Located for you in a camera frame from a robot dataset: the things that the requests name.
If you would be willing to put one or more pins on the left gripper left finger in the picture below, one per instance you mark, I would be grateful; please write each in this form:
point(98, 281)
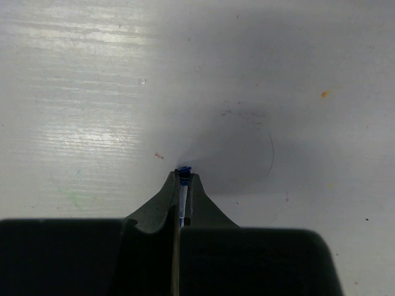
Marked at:
point(134, 255)

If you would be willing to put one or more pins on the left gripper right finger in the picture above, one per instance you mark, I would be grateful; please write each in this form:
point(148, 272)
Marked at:
point(218, 257)

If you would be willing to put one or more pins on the blue pen cap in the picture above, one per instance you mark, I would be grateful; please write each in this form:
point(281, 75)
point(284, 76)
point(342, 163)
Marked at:
point(185, 175)

